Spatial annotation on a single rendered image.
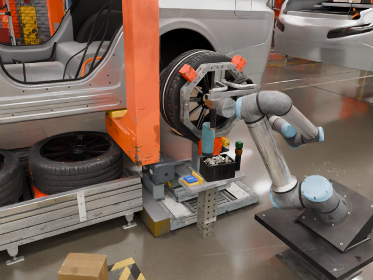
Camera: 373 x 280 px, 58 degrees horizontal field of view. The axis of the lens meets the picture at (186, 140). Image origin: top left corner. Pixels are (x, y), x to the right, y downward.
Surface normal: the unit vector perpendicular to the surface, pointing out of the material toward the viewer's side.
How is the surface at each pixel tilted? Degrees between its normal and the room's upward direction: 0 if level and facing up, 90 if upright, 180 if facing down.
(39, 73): 50
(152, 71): 90
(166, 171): 90
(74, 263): 0
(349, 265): 0
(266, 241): 0
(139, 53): 90
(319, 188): 40
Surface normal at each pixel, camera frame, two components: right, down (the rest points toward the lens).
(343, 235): -0.57, -0.55
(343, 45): -0.59, 0.32
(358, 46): -0.36, 0.37
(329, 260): 0.03, -0.92
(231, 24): 0.49, 0.36
